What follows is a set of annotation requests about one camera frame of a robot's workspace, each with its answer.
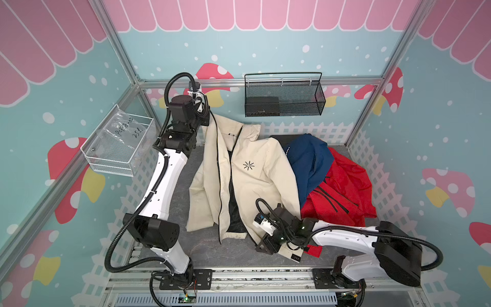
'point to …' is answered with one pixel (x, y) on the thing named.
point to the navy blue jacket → (311, 158)
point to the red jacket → (344, 197)
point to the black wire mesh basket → (284, 94)
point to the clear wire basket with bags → (121, 144)
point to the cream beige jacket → (239, 174)
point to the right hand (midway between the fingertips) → (259, 245)
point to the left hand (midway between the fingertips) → (200, 106)
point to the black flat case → (286, 141)
